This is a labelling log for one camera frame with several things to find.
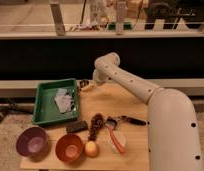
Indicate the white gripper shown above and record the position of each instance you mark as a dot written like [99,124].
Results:
[97,81]

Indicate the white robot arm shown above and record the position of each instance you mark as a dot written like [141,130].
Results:
[173,134]

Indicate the small metal cup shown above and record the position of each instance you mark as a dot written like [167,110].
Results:
[83,84]

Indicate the clear plastic bag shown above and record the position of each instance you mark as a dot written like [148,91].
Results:
[63,100]

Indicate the dark red grape bunch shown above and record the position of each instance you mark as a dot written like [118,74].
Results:
[97,123]

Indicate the green plastic tray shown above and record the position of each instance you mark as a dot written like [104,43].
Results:
[46,112]

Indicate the wooden board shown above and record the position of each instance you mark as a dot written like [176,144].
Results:
[109,99]

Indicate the dark rectangular sponge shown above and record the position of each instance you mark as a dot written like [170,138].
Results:
[77,126]

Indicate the clear round lid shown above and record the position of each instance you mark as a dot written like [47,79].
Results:
[120,136]

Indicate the yellow round fruit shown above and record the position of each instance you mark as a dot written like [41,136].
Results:
[91,149]

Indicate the orange bowl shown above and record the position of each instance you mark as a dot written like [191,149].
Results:
[69,148]

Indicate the purple bowl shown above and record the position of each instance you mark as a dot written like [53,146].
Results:
[31,142]

